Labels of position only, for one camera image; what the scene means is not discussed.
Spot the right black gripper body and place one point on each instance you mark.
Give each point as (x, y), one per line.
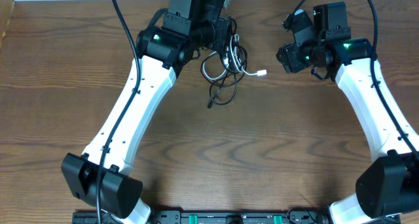
(298, 57)

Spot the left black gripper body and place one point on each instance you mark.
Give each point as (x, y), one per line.
(222, 27)

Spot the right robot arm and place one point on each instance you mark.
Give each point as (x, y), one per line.
(389, 186)

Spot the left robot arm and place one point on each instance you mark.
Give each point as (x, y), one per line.
(100, 176)

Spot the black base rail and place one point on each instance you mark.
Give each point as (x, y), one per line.
(177, 217)

